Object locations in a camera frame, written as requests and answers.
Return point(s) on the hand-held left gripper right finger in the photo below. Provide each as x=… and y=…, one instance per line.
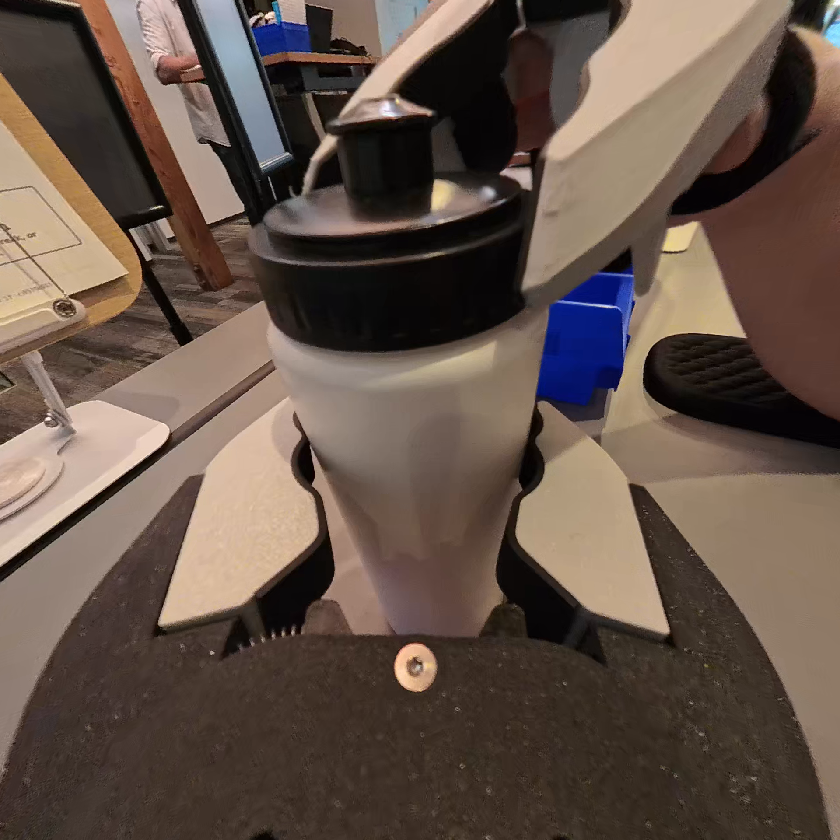
x=584, y=551

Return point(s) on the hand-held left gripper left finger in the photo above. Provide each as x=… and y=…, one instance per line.
x=243, y=538

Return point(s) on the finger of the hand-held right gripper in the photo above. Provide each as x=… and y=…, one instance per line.
x=623, y=164
x=400, y=56

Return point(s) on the blue plastic bin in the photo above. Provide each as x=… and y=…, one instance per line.
x=282, y=39
x=577, y=348

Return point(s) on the white plastic bottle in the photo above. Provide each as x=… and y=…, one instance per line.
x=413, y=426

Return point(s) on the black bottle lid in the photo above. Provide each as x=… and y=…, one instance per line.
x=394, y=295

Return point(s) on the pale screen on stand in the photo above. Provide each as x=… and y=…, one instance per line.
x=243, y=79

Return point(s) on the black mesh wrist rest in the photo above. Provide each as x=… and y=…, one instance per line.
x=709, y=380

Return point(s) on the instruction board on white stand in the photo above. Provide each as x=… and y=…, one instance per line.
x=98, y=216

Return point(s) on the printed instruction sheet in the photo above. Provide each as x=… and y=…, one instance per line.
x=26, y=170

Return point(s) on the wooden post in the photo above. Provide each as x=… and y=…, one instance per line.
x=164, y=164

